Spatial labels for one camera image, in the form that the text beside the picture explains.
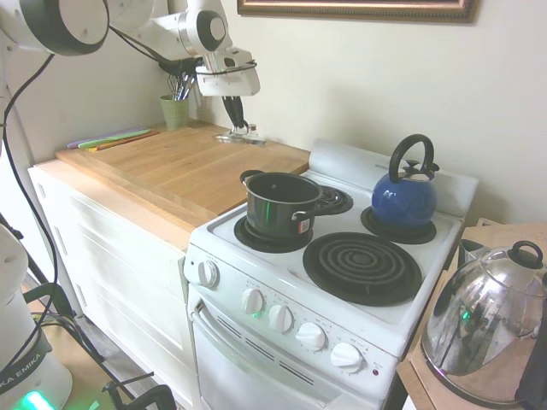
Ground white electric stove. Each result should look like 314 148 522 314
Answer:
183 139 479 410

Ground wooden butcher block board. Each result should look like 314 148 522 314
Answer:
55 120 312 234

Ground glass pot lid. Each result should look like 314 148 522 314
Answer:
213 123 268 148

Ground gold picture frame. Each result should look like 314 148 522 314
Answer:
237 0 482 24

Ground blue enamel kettle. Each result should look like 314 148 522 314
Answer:
370 133 441 229

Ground dark kitchen utensils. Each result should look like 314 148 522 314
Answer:
177 71 198 102

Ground green utensil cup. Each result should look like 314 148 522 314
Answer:
159 94 191 132

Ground orange knife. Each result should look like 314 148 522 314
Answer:
95 130 161 152

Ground shiny steel kettle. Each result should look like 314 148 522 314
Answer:
421 240 547 405

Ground large coil burner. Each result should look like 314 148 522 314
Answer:
303 231 424 307

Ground white oven door handle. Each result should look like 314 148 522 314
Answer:
190 300 343 407

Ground colourful flat utensils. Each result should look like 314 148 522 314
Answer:
67 127 151 150

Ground wooden side table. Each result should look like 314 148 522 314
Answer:
397 217 547 410

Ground black cooking pot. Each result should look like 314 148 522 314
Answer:
239 169 323 241

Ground small coil burner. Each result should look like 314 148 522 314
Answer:
233 212 315 254
360 205 438 246
315 184 356 215

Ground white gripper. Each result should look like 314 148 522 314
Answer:
195 63 262 130

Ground white stove knob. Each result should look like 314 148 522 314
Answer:
295 321 327 353
329 342 364 374
197 260 221 288
241 288 267 315
268 303 296 334

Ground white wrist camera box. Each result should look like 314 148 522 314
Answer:
215 45 256 73

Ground green knife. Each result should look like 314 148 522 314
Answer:
78 129 152 151

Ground white kitchen cabinet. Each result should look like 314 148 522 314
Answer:
27 160 202 409

